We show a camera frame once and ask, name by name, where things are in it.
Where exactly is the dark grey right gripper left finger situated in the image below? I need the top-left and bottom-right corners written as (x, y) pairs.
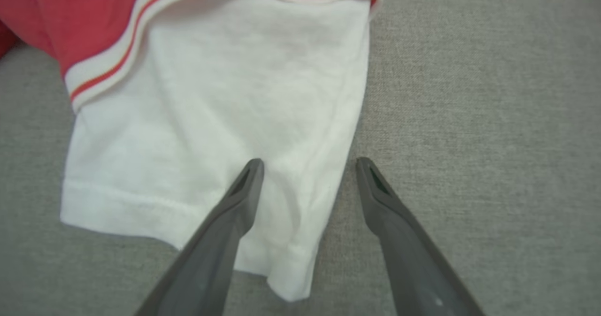
top-left (134, 158), bottom-right (265, 316)

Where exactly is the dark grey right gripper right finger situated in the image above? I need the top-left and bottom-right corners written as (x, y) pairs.
top-left (355, 157), bottom-right (487, 316)

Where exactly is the red and white shirt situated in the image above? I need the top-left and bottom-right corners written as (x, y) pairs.
top-left (0, 0), bottom-right (384, 303)

